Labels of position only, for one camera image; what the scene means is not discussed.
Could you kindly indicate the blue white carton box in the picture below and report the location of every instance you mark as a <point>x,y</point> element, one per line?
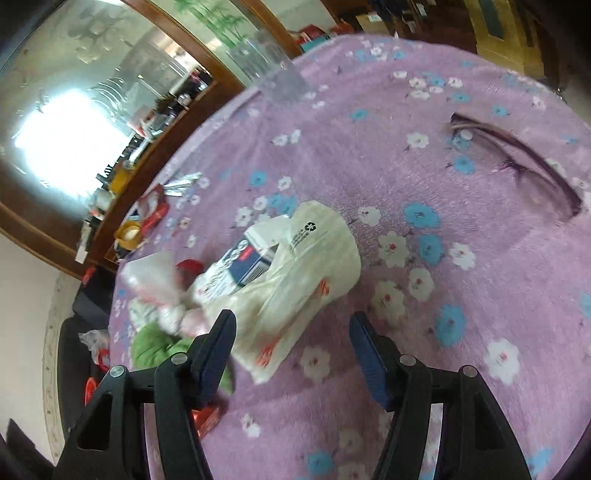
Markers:
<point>247,260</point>

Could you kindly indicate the wooden framed glass door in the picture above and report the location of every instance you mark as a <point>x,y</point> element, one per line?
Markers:
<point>96,96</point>

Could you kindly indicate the red packet under finger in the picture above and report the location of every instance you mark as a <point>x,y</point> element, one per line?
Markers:
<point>206,419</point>

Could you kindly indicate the yellow tape roll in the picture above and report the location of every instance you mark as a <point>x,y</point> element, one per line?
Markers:
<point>129,234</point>

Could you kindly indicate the crumpled clear plastic wrapper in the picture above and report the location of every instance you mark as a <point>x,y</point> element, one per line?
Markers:
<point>160,282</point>

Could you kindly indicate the clear drinking glass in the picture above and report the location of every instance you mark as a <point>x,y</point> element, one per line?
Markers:
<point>264,62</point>

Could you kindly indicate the purple frame eyeglasses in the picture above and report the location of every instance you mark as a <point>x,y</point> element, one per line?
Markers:
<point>538,182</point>

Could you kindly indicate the white plastic bag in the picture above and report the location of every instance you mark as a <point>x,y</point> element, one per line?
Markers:
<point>317,261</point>

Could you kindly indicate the purple floral tablecloth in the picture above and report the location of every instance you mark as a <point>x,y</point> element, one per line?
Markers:
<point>463,261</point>

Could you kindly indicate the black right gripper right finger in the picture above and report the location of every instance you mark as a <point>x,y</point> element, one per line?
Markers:
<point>477,441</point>

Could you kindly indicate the red snack wrapper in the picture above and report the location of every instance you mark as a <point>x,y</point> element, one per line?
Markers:
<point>152,207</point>

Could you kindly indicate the silver foil wrapper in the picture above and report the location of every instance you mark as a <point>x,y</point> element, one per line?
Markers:
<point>178,187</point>

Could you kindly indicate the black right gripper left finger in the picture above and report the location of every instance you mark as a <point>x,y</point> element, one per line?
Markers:
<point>108,441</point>

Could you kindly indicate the green cloth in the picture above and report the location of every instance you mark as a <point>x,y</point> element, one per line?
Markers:
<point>151,346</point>

